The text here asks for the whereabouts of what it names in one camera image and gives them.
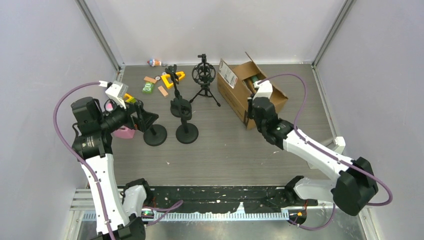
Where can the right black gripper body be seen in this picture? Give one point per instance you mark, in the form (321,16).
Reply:
(253,108)

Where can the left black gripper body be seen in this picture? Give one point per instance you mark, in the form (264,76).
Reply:
(137,113)

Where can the cardboard box with label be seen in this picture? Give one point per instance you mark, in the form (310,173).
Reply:
(234,82)

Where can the black mic stand round base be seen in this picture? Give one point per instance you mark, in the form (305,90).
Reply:
(179,94)

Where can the black mic stand wide clip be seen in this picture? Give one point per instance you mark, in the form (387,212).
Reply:
(187,132)

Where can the black tripod shock mount stand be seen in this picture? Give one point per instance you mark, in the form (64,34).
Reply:
(204,74)

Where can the black mic stand front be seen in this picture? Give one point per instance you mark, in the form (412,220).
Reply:
(155,135)

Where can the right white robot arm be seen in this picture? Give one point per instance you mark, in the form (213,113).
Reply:
(351,183)

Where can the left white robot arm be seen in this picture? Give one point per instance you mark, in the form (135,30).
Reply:
(118,213)

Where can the pink plastic holder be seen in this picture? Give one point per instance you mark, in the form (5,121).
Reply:
(124,133)

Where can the yellow green triangle block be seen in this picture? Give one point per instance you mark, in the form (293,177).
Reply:
(129,99)

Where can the green toy block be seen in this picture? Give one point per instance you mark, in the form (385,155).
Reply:
(148,88)

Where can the small orange wooden block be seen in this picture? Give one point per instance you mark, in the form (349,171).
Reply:
(163,91)

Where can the small colourful toy figure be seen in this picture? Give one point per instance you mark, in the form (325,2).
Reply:
(154,62)

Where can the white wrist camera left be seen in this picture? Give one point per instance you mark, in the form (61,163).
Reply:
(115,91)

